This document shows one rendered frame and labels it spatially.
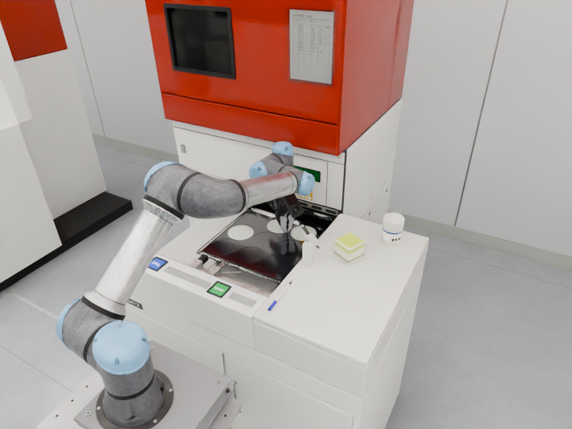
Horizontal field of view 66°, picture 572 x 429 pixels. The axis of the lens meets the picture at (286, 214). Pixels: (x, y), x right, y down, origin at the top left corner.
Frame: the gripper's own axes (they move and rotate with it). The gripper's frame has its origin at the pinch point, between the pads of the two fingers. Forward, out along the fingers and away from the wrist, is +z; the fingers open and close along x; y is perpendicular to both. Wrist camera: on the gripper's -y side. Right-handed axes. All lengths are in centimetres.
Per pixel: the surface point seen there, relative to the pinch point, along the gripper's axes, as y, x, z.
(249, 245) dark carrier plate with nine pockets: -0.1, 15.9, 1.3
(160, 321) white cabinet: -5, 54, 17
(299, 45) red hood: 4, -8, -67
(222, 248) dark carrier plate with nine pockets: 3.6, 25.4, 1.4
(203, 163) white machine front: 50, 15, -11
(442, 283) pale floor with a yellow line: 15, -119, 91
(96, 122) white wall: 360, 34, 67
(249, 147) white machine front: 28.5, 1.3, -24.2
